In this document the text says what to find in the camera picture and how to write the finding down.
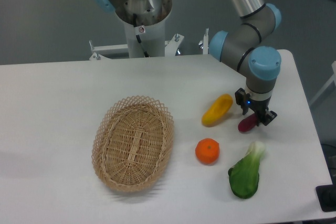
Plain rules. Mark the green bok choy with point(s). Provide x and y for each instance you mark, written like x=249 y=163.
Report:
x=244 y=175

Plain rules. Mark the yellow mango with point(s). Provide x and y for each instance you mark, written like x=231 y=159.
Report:
x=217 y=110

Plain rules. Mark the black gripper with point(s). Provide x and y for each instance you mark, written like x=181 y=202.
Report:
x=257 y=102

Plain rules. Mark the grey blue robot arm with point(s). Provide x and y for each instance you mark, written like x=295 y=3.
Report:
x=241 y=50

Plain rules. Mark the orange tangerine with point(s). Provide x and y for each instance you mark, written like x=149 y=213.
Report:
x=207 y=151

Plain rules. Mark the woven wicker basket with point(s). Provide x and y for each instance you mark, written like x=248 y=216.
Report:
x=133 y=144

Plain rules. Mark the black device at table edge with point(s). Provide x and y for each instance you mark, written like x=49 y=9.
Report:
x=326 y=197

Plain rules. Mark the white frame at right edge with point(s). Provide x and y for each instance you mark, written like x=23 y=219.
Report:
x=326 y=89

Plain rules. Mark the purple sweet potato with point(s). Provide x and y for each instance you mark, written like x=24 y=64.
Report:
x=248 y=123

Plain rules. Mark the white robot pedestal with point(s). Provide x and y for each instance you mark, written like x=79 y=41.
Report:
x=144 y=26

